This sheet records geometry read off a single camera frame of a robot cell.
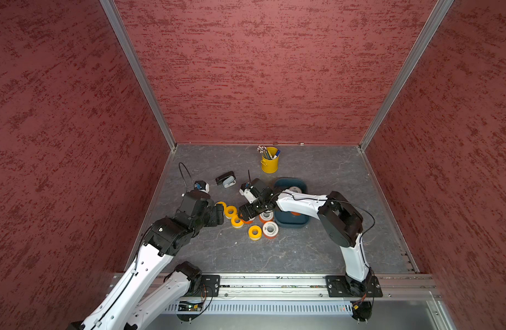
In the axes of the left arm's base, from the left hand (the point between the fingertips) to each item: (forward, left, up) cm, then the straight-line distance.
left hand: (211, 213), depth 72 cm
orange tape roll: (-4, -29, +8) cm, 30 cm away
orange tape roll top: (+22, -36, -18) cm, 46 cm away
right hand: (+8, -12, -18) cm, 23 cm away
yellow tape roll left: (+13, -1, -18) cm, 22 cm away
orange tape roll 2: (+3, -13, -14) cm, 20 cm away
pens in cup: (+35, -19, -3) cm, 40 cm away
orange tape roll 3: (+7, -20, -17) cm, 27 cm away
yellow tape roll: (+8, -3, -18) cm, 20 cm away
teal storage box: (+6, -29, -17) cm, 35 cm away
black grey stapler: (+26, -1, -16) cm, 30 cm away
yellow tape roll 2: (+4, -7, -18) cm, 20 cm away
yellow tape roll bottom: (-2, -16, -18) cm, 24 cm away
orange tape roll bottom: (+1, -22, -18) cm, 29 cm away
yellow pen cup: (+33, -23, -13) cm, 43 cm away
